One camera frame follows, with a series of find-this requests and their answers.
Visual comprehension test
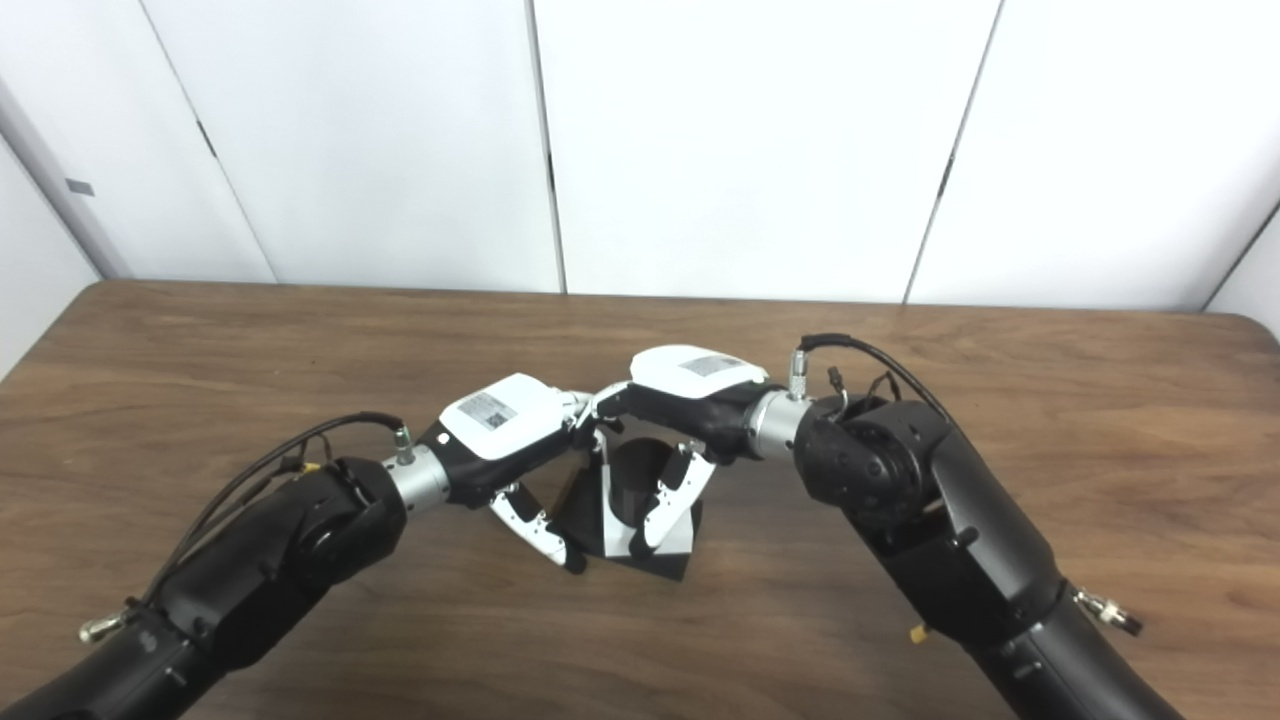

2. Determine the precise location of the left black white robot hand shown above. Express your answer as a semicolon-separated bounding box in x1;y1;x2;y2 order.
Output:
420;373;602;575

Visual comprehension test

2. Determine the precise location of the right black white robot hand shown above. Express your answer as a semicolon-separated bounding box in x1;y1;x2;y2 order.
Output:
590;345;771;557

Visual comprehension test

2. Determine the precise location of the black peg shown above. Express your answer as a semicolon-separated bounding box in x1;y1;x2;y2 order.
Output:
555;437;704;582

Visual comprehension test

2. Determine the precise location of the white square piece with hole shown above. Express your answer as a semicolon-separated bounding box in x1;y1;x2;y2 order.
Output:
597;452;697;562

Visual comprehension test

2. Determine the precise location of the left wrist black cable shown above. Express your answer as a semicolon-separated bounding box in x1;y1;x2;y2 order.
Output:
79;411;417;644

